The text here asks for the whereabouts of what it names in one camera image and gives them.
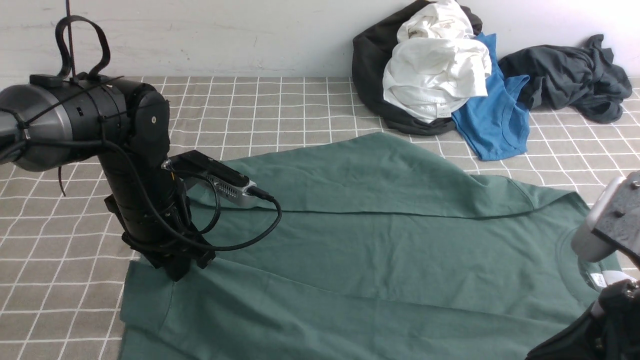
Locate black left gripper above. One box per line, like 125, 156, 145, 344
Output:
121, 231, 217, 282

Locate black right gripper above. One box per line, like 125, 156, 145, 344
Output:
526, 280, 640, 360

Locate green long-sleeved shirt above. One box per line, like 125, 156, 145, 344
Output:
119, 132, 621, 360

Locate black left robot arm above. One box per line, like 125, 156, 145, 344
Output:
1, 73, 216, 281

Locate dark grey crumpled shirt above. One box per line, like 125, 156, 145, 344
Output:
498, 34, 633, 125

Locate white crumpled shirt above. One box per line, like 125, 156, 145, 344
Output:
382, 0, 492, 123

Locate grey checked tablecloth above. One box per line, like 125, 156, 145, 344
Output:
0, 76, 640, 360

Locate blue tank top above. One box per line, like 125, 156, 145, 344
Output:
452, 33, 530, 162

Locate black garment under pile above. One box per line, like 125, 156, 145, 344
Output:
351, 0, 483, 136

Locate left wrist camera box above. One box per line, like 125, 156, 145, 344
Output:
161, 150, 259, 208

